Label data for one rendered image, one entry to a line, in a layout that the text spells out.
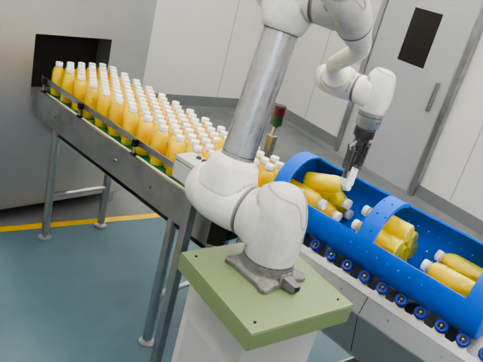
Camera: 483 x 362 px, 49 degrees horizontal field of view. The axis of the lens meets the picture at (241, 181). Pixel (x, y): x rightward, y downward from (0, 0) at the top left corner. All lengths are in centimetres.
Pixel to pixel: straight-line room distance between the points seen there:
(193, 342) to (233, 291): 30
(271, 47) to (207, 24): 516
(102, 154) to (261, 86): 147
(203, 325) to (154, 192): 100
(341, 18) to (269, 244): 62
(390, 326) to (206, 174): 84
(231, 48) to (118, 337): 472
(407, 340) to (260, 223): 73
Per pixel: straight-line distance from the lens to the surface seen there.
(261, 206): 145
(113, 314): 301
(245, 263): 154
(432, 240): 209
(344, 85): 193
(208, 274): 152
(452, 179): 574
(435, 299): 184
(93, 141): 287
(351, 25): 145
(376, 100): 191
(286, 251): 148
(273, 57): 149
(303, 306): 151
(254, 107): 150
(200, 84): 681
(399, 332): 194
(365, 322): 199
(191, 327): 171
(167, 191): 242
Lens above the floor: 188
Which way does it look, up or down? 22 degrees down
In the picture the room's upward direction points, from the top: 15 degrees clockwise
